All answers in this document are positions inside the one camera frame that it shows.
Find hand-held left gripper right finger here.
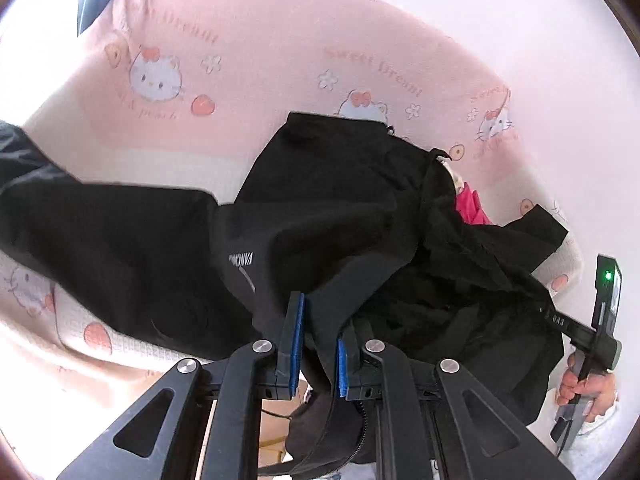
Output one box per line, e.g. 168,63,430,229
338,322,576,480

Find black thin jacket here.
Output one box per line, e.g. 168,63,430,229
350,147,571,423

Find white garment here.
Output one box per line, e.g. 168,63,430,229
437,155,466,196

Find pink printed blanket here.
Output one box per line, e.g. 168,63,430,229
0,0,586,431

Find pink garment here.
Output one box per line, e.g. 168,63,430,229
454,182,493,226

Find person's right hand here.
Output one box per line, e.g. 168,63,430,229
556,354,617,422

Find person's right forearm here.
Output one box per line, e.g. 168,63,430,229
565,400,626,466

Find black jacket with white logo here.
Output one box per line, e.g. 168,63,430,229
0,111,436,478

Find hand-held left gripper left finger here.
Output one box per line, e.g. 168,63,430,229
57,292,305,480

